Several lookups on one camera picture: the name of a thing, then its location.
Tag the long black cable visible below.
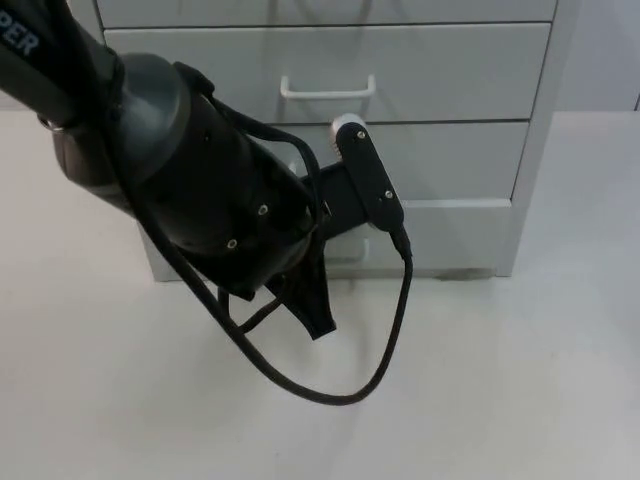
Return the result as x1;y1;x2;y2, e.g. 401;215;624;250
112;59;415;407

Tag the grey chest of drawers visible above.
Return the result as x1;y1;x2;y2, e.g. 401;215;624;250
93;0;574;284

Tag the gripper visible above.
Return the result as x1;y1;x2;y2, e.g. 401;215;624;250
269;163;374;343

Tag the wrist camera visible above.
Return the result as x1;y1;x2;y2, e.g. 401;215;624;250
329;113;406;235

